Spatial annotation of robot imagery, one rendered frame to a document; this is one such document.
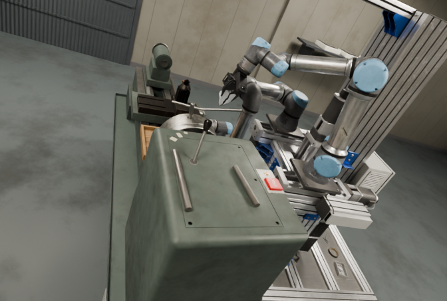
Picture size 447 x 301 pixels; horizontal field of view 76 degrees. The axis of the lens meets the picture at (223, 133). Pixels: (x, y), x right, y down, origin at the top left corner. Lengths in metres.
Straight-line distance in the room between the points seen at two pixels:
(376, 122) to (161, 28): 3.74
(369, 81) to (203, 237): 0.82
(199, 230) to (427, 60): 1.33
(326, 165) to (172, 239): 0.77
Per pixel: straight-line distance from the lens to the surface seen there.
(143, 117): 1.94
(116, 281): 1.57
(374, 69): 1.22
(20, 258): 2.29
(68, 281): 2.18
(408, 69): 1.66
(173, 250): 0.86
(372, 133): 1.77
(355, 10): 5.54
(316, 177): 1.52
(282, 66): 1.30
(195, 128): 1.34
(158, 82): 2.45
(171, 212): 0.89
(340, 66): 1.38
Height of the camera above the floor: 1.91
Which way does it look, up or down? 29 degrees down
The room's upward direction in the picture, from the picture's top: 23 degrees clockwise
